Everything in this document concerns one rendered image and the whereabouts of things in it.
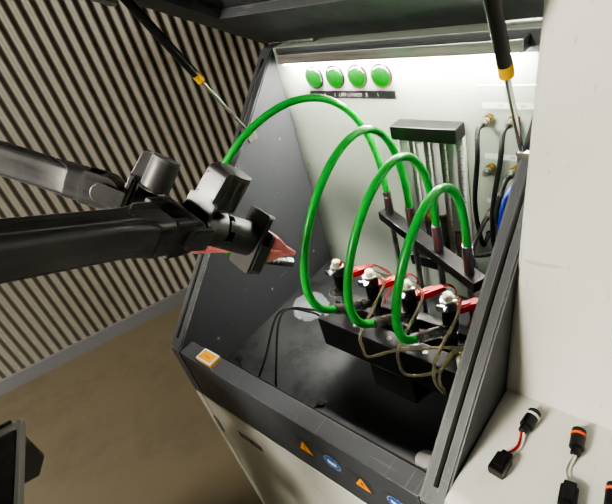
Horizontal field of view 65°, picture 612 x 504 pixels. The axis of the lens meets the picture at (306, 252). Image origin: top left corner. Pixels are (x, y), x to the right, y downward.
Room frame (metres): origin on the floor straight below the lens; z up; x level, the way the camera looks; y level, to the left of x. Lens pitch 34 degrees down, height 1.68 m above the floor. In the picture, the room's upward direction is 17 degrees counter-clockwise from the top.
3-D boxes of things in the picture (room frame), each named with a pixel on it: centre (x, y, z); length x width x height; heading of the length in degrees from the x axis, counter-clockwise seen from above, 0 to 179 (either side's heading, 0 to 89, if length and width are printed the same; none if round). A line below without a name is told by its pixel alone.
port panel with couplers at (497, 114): (0.76, -0.41, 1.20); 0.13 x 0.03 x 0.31; 40
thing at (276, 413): (0.63, 0.13, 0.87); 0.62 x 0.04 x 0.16; 40
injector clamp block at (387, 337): (0.69, -0.13, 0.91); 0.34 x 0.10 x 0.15; 40
